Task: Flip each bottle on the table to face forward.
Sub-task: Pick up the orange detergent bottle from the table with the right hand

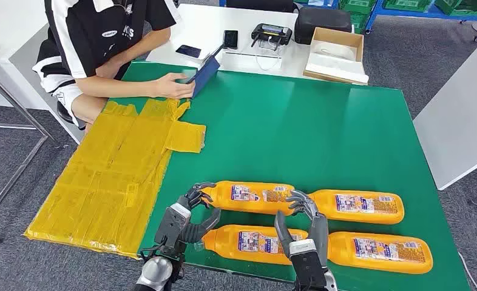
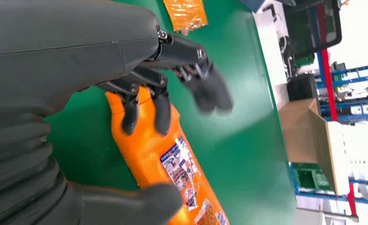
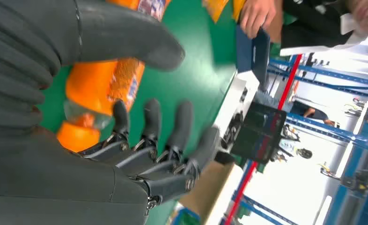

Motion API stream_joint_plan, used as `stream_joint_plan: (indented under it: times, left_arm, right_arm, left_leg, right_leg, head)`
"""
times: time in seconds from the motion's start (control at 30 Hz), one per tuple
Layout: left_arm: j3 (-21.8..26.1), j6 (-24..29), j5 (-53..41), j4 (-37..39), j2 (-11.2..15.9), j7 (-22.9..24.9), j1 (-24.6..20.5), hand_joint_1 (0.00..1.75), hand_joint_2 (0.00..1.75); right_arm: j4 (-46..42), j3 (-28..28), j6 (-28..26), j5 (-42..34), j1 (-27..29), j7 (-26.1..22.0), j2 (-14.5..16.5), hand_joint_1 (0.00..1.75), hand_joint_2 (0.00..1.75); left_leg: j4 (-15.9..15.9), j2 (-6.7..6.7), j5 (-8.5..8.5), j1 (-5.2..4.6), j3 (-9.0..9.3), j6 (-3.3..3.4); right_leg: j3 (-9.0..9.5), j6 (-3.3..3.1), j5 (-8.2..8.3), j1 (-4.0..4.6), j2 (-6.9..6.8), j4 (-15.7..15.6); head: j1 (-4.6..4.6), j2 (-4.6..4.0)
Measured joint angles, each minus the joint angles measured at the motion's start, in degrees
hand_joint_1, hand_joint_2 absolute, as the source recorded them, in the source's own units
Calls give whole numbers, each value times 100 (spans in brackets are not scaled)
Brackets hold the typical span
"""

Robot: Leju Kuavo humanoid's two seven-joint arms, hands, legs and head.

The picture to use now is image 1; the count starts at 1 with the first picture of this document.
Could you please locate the person's left hand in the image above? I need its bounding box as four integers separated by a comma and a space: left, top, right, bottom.
96, 59, 122, 79

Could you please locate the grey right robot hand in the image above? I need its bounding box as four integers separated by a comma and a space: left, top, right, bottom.
274, 190, 330, 268

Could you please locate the person's right hand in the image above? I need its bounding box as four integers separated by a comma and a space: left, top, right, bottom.
154, 73, 196, 101

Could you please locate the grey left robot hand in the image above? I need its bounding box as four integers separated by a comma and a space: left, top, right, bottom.
177, 182, 222, 244

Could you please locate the orange detergent bottle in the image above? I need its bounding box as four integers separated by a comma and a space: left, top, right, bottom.
307, 189, 405, 226
327, 231, 434, 275
211, 181, 296, 216
194, 224, 309, 266

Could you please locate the tablet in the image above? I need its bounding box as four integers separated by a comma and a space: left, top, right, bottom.
177, 43, 227, 99

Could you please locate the dark blue smartphone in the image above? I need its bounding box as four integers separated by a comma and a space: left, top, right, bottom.
175, 44, 202, 59

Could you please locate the person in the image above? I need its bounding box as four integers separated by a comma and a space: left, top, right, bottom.
32, 0, 196, 132

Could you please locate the black stool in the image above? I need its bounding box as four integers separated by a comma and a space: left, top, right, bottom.
56, 100, 87, 130

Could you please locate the white desk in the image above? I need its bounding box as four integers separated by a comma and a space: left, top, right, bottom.
146, 3, 370, 81
0, 0, 87, 146

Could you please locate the clear acrylic stand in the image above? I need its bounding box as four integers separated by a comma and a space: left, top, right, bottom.
221, 51, 283, 76

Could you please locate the black smartphone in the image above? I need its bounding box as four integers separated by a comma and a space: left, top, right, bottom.
223, 29, 239, 50

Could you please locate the green table mat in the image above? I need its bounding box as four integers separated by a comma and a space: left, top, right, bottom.
109, 61, 472, 291

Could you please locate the yellow taped cardboard sheet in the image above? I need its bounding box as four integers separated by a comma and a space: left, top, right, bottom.
24, 98, 207, 259

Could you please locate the black remote controller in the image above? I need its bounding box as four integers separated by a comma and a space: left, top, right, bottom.
250, 23, 293, 52

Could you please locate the black chair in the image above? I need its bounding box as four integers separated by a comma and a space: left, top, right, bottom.
226, 0, 296, 13

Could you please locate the white foam sheet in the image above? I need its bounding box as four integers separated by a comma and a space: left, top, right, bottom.
305, 52, 369, 84

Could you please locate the black carry case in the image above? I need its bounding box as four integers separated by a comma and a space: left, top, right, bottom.
294, 7, 353, 45

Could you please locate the brown cardboard box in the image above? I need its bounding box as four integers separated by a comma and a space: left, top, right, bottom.
302, 27, 370, 86

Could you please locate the large white table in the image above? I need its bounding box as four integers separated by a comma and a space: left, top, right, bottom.
412, 31, 477, 191

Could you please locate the green plastic crate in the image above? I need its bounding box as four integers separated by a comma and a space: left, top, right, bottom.
435, 0, 477, 17
383, 0, 432, 12
339, 0, 378, 15
349, 12, 370, 35

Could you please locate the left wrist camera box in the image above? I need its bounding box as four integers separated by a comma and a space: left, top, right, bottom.
155, 203, 192, 250

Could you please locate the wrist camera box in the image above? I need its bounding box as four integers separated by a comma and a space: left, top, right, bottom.
155, 203, 192, 250
288, 239, 328, 291

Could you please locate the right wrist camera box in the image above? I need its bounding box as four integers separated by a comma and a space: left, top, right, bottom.
288, 239, 328, 291

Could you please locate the white charging cable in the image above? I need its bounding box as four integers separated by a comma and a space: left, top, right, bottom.
255, 36, 283, 72

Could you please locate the metal table frame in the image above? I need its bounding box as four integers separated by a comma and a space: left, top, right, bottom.
0, 44, 60, 246

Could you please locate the white coiled cable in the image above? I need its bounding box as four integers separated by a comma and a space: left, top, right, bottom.
313, 41, 355, 61

